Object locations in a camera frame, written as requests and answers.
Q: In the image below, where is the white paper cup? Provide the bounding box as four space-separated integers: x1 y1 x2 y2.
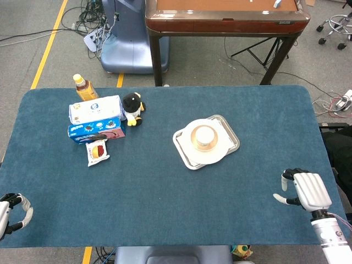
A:
195 125 216 146

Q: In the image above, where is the beige bowl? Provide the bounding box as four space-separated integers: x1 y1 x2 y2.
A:
190 120 219 152

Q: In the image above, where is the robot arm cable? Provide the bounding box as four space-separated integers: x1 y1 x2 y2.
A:
329 213 352 230

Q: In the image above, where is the blue Oreo cookie box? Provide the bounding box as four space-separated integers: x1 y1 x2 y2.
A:
67 117 127 146

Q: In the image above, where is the black bag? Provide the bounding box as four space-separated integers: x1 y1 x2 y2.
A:
318 123 352 199

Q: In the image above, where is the small white snack packet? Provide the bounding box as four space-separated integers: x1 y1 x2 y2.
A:
85 139 111 167

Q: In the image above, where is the blue table cloth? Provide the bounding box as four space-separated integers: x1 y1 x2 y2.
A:
0 85 348 248

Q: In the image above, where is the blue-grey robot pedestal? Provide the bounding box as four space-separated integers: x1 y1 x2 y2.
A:
100 0 170 74

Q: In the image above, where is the white round plate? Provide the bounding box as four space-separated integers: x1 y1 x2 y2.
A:
183 118 230 165

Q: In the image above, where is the chrome office chair base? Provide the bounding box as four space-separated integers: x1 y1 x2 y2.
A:
316 13 352 51

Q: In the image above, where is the yellow-capped tea bottle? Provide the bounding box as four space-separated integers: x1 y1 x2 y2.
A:
73 73 99 102

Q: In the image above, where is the white power strip with plugs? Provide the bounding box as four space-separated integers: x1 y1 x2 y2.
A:
335 89 352 111

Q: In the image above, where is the yellow bottle under table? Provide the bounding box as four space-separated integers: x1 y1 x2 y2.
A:
230 244 254 261

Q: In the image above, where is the black floor cable bundle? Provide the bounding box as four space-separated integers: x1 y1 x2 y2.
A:
62 0 116 58

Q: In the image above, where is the blue-grey robot body base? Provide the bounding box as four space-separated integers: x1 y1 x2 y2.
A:
114 245 233 264

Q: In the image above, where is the brown mahjong table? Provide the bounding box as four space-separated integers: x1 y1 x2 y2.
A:
145 0 311 87

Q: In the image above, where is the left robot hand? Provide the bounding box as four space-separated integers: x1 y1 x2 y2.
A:
0 192 34 240

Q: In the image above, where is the white blue snack box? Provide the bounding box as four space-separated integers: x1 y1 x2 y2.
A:
68 95 127 125

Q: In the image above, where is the long black floor cable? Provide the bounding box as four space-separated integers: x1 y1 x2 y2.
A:
224 37 331 97

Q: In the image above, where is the silver metal tray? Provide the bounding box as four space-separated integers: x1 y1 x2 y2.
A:
172 114 240 171

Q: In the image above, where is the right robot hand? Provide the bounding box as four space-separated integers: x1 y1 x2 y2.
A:
273 168 333 212

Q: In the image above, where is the black penguin plush toy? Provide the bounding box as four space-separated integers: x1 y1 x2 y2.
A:
122 92 146 127

